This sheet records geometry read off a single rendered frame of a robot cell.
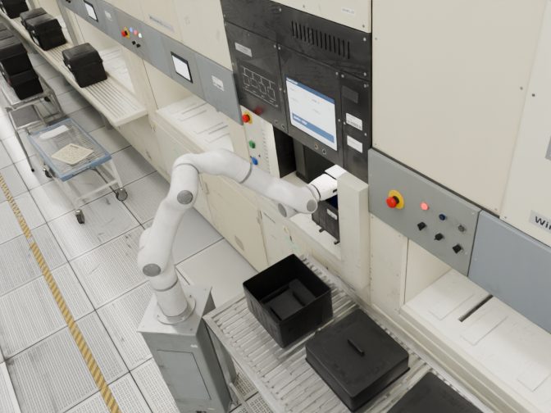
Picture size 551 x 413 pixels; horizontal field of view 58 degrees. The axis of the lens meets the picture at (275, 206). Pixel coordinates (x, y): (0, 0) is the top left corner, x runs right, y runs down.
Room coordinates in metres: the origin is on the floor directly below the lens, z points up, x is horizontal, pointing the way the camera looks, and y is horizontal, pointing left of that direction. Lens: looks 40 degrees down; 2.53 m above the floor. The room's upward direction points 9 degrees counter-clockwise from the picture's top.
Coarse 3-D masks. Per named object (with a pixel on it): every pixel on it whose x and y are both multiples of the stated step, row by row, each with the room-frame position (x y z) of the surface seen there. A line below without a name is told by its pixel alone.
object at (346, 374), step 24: (360, 312) 1.26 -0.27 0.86; (336, 336) 1.16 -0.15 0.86; (360, 336) 1.15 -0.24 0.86; (384, 336) 1.13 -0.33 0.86; (312, 360) 1.10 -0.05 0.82; (336, 360) 1.06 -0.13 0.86; (360, 360) 1.04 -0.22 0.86; (384, 360) 1.03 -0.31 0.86; (408, 360) 1.03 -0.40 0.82; (336, 384) 0.98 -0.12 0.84; (360, 384) 0.95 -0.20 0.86; (384, 384) 0.97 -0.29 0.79
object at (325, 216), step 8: (336, 168) 1.70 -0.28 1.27; (336, 176) 1.64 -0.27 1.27; (320, 200) 1.65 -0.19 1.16; (328, 200) 1.74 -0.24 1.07; (320, 208) 1.65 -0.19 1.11; (328, 208) 1.60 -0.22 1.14; (336, 208) 1.56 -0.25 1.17; (312, 216) 1.70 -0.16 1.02; (320, 216) 1.65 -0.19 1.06; (328, 216) 1.60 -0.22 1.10; (336, 216) 1.55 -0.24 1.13; (320, 224) 1.65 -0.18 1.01; (328, 224) 1.60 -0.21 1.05; (336, 224) 1.55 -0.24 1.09; (320, 232) 1.66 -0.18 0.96; (328, 232) 1.60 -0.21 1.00; (336, 232) 1.56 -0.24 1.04; (336, 240) 1.58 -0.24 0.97
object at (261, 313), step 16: (288, 256) 1.57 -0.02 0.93; (272, 272) 1.52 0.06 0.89; (288, 272) 1.56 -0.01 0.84; (304, 272) 1.51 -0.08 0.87; (256, 288) 1.48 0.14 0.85; (272, 288) 1.52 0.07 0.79; (288, 288) 1.52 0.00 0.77; (304, 288) 1.51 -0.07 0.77; (320, 288) 1.41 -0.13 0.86; (256, 304) 1.36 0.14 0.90; (272, 304) 1.45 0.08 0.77; (288, 304) 1.43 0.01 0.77; (304, 304) 1.40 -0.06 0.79; (320, 304) 1.31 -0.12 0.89; (272, 320) 1.24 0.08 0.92; (288, 320) 1.23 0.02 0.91; (304, 320) 1.27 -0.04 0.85; (320, 320) 1.31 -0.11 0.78; (272, 336) 1.27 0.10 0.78; (288, 336) 1.23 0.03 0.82
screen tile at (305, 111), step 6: (294, 90) 1.74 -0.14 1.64; (300, 90) 1.71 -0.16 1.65; (294, 96) 1.74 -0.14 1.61; (300, 96) 1.71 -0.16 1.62; (294, 102) 1.75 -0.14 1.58; (306, 102) 1.68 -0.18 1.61; (294, 108) 1.75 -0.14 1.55; (300, 108) 1.72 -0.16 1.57; (306, 108) 1.68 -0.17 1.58; (300, 114) 1.72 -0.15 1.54; (306, 114) 1.69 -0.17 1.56
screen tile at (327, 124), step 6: (312, 102) 1.65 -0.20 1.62; (318, 102) 1.62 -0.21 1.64; (324, 102) 1.59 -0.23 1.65; (318, 108) 1.62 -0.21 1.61; (324, 108) 1.59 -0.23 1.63; (312, 114) 1.65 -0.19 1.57; (330, 114) 1.56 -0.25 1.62; (312, 120) 1.65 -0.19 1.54; (318, 120) 1.62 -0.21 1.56; (324, 120) 1.59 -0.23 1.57; (330, 120) 1.56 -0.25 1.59; (324, 126) 1.59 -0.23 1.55; (330, 126) 1.56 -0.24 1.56
